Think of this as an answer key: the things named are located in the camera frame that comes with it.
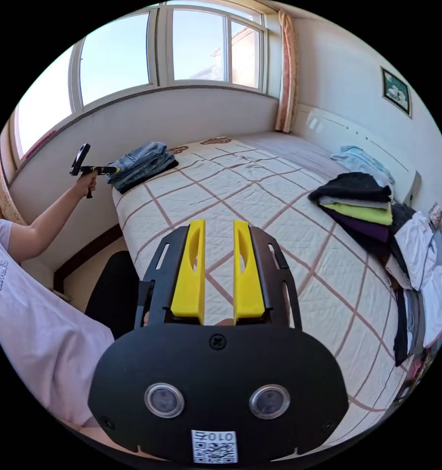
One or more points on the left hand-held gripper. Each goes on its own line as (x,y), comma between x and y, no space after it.
(93,169)

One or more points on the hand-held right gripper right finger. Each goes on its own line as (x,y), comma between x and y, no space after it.
(248,290)

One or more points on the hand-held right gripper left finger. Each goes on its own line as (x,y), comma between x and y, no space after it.
(187,286)

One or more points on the person's left forearm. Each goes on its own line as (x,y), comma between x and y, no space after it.
(44,224)

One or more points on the pile of blue jeans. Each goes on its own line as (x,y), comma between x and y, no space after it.
(143,165)

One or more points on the person's left hand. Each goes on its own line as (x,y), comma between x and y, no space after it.
(86,183)

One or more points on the person's right hand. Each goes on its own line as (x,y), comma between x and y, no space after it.
(224,322)

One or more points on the bed with checked quilt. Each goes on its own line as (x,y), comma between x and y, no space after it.
(279,257)

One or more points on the pink patterned curtain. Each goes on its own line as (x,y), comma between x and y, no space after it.
(287,73)
(2,191)

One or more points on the window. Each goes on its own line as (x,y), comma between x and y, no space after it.
(140,55)

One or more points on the pile of mixed clothes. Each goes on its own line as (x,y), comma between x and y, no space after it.
(364,205)

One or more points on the person's body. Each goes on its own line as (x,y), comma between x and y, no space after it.
(41,312)

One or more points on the framed picture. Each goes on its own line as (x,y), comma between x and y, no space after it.
(396,91)

